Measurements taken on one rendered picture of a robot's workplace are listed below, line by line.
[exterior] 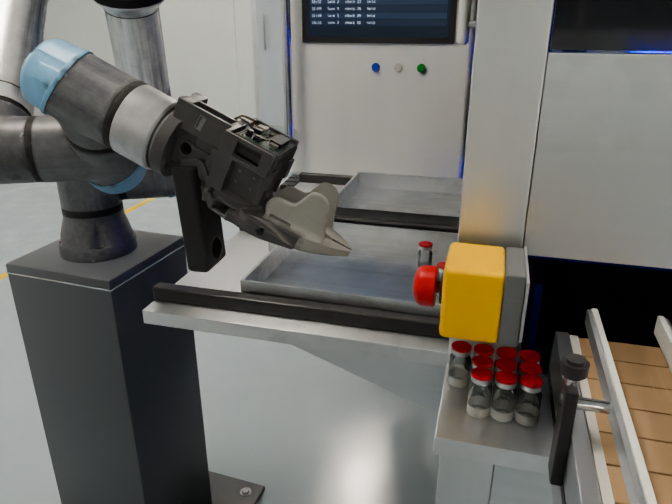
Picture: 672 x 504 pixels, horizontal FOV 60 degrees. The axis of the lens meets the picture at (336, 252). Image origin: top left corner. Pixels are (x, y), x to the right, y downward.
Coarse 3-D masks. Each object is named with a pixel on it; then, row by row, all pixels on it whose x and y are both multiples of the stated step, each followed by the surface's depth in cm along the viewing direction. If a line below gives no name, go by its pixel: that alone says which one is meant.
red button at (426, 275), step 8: (416, 272) 57; (424, 272) 56; (432, 272) 56; (416, 280) 56; (424, 280) 55; (432, 280) 55; (416, 288) 56; (424, 288) 55; (432, 288) 55; (416, 296) 56; (424, 296) 56; (432, 296) 55; (424, 304) 56; (432, 304) 56
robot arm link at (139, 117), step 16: (128, 96) 55; (144, 96) 56; (160, 96) 57; (128, 112) 55; (144, 112) 55; (160, 112) 55; (112, 128) 56; (128, 128) 55; (144, 128) 55; (112, 144) 57; (128, 144) 56; (144, 144) 55; (144, 160) 57
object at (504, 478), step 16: (544, 352) 68; (544, 368) 64; (496, 480) 70; (512, 480) 70; (528, 480) 69; (544, 480) 69; (496, 496) 71; (512, 496) 71; (528, 496) 70; (544, 496) 69
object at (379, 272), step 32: (352, 224) 98; (288, 256) 94; (320, 256) 94; (352, 256) 94; (384, 256) 94; (416, 256) 94; (256, 288) 77; (288, 288) 76; (320, 288) 83; (352, 288) 83; (384, 288) 83
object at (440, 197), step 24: (360, 192) 127; (384, 192) 127; (408, 192) 127; (432, 192) 127; (456, 192) 126; (360, 216) 106; (384, 216) 105; (408, 216) 104; (432, 216) 103; (456, 216) 102
